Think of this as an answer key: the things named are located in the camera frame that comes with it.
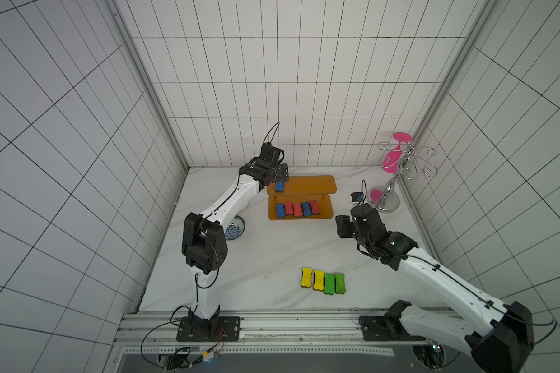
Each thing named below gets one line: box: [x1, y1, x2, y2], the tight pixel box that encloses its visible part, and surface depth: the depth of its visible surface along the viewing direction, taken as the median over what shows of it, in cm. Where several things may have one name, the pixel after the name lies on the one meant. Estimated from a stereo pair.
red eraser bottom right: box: [310, 199, 321, 216], surface depth 102 cm
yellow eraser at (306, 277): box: [300, 266, 314, 289], surface depth 84 cm
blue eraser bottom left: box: [276, 202, 285, 219], surface depth 102 cm
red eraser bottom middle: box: [293, 202, 303, 218], surface depth 102 cm
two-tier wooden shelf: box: [266, 175, 338, 221], surface depth 102 cm
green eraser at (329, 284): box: [323, 272, 336, 296], surface depth 82 cm
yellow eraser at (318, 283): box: [313, 269, 325, 291], surface depth 83 cm
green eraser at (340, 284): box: [335, 272, 347, 295], surface depth 83 cm
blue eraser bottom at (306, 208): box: [301, 201, 312, 217], surface depth 102 cm
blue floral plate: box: [224, 215, 245, 241], surface depth 97 cm
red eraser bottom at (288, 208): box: [284, 202, 294, 216], surface depth 102 cm
